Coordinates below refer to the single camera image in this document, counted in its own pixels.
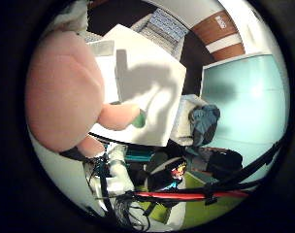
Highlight blue grey jacket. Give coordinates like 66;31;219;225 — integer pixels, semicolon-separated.
187;104;221;149

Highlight pink pig plush toy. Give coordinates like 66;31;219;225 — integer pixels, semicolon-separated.
24;30;142;159

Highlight teal storage bins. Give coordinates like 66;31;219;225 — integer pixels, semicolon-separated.
123;148;155;163

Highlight black bag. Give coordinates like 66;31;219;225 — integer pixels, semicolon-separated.
207;149;244;181

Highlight white keyboard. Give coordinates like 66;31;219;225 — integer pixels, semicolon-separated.
131;8;190;61

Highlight green broccoli plush toy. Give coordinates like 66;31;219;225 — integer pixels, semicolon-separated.
131;109;148;129

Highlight small colourful toy figure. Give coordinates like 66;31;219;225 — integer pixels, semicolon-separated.
168;161;188;190

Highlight red cable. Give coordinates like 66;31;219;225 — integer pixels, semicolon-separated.
134;190;252;201

